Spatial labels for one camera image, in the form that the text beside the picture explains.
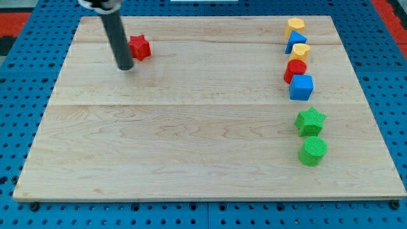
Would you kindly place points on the green star block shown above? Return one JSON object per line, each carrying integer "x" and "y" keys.
{"x": 310, "y": 122}

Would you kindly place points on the blue cube block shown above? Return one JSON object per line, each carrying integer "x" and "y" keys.
{"x": 301, "y": 87}

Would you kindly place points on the red cylinder block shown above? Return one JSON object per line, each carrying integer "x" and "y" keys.
{"x": 293, "y": 67}

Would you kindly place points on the red star block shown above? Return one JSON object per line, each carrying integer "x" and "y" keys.
{"x": 139, "y": 47}

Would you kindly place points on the yellow heart block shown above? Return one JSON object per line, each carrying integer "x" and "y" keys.
{"x": 300, "y": 51}

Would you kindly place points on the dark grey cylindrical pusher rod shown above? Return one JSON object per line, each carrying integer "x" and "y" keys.
{"x": 118, "y": 40}

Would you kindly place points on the yellow hexagon block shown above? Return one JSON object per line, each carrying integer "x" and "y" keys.
{"x": 294, "y": 24}

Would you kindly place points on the white and black rod mount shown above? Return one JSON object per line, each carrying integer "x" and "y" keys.
{"x": 103, "y": 7}

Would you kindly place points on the light wooden board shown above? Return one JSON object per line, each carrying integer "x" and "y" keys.
{"x": 207, "y": 117}

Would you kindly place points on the blue triangle block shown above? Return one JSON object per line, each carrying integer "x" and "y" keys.
{"x": 294, "y": 38}

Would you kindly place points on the green cylinder block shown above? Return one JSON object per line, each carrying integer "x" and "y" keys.
{"x": 312, "y": 151}

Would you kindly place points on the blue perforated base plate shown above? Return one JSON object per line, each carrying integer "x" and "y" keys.
{"x": 35, "y": 36}

